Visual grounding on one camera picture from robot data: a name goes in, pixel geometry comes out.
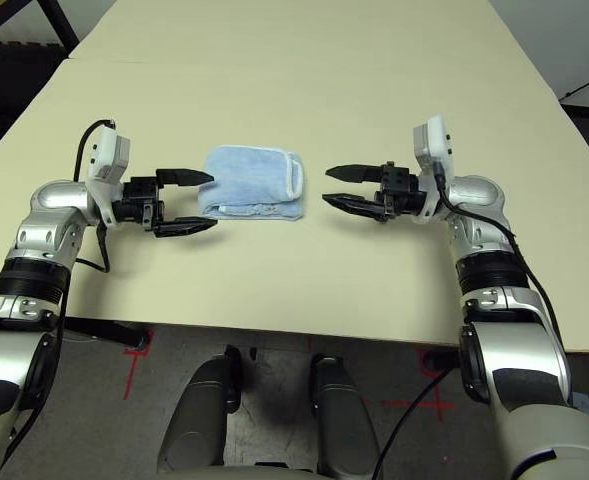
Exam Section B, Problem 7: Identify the black foam floor mat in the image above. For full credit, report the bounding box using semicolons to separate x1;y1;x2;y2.
0;39;75;166

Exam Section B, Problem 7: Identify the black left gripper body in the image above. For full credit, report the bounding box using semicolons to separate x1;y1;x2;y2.
111;174;166;234

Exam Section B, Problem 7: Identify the black table foot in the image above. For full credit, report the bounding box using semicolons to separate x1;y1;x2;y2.
63;317;153;350

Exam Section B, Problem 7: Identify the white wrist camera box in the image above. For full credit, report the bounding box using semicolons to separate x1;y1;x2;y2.
412;113;458;224
84;123;133;226

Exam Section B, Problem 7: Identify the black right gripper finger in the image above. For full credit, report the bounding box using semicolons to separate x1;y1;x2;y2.
324;163;385;184
321;192;388;221

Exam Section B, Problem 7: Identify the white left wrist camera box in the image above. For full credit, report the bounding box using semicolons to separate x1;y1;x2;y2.
84;123;133;226

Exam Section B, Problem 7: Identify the grey left robot leg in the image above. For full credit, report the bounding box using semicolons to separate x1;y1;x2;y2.
156;344;243;474

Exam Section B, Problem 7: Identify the side table with black legs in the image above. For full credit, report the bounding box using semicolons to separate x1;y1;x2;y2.
0;0;80;49

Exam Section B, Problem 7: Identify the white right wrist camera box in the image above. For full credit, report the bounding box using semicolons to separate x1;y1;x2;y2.
412;113;458;224

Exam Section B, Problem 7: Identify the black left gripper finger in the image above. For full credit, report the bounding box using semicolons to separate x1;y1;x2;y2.
154;167;215;190
151;215;219;239

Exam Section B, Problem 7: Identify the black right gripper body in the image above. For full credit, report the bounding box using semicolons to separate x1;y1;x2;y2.
373;160;423;224

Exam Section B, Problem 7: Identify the light blue towel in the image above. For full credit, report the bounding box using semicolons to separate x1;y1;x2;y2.
197;143;306;221

